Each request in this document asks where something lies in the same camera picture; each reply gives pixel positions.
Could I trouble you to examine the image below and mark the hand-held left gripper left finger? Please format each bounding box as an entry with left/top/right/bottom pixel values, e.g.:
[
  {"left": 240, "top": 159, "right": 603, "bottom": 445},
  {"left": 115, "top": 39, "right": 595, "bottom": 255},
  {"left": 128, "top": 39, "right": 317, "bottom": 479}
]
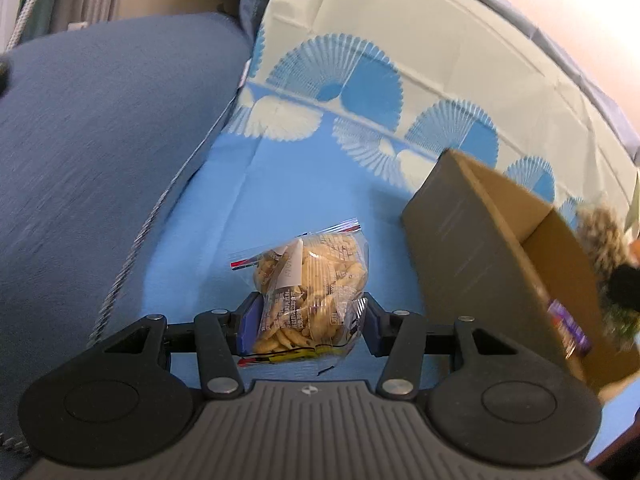
[{"left": 102, "top": 292, "right": 263, "bottom": 396}]

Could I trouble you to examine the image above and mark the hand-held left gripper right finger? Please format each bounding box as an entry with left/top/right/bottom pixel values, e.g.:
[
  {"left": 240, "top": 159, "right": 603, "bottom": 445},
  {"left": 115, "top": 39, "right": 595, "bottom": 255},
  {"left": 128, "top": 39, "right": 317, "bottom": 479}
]
[{"left": 362, "top": 292, "right": 531, "bottom": 396}]

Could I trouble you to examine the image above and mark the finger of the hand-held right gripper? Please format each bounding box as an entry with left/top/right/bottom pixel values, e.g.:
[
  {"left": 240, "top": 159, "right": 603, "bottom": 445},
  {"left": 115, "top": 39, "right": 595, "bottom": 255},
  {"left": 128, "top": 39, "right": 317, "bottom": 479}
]
[{"left": 606, "top": 264, "right": 640, "bottom": 313}]

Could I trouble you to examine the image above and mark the clear bag of mixed nuts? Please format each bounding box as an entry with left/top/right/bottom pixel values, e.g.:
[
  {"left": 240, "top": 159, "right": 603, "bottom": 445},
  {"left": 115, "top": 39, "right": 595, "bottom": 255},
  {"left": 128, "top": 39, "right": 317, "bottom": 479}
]
[{"left": 575, "top": 202, "right": 640, "bottom": 351}]

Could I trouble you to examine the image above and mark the purple snack packet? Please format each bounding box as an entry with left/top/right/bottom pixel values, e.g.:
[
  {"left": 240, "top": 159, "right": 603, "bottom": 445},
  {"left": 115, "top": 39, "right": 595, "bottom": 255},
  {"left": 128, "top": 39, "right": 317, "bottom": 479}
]
[{"left": 546, "top": 299, "right": 593, "bottom": 358}]

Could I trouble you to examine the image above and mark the clear bag of rice crackers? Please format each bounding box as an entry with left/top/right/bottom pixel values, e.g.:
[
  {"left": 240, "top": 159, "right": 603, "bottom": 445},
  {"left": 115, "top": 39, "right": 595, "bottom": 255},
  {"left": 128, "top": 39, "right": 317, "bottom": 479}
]
[{"left": 230, "top": 217, "right": 371, "bottom": 367}]

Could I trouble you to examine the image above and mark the brown cardboard box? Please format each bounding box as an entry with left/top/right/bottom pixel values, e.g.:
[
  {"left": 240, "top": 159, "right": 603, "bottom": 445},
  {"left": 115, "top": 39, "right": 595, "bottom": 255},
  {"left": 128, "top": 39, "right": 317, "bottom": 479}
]
[{"left": 400, "top": 149, "right": 640, "bottom": 396}]

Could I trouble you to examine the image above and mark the blue fan-print blanket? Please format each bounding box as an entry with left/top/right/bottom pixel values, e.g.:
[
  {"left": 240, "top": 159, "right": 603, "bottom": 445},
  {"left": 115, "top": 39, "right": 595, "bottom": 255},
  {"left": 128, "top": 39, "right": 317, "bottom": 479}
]
[{"left": 140, "top": 0, "right": 640, "bottom": 441}]

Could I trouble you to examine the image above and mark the pale blue cloth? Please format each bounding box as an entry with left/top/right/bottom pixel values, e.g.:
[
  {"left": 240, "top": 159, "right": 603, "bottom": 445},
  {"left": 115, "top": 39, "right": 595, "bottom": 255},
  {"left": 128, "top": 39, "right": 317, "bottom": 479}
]
[{"left": 187, "top": 0, "right": 640, "bottom": 161}]

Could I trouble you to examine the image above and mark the blue sofa cushion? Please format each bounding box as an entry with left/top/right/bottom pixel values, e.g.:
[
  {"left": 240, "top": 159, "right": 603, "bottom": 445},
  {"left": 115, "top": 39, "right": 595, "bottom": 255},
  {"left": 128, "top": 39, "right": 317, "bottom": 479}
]
[{"left": 0, "top": 0, "right": 286, "bottom": 480}]

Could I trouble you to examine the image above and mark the white cord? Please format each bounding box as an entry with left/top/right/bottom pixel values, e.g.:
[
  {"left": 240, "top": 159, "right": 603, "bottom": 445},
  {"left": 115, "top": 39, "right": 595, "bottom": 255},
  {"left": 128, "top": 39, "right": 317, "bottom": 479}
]
[{"left": 2, "top": 0, "right": 58, "bottom": 53}]

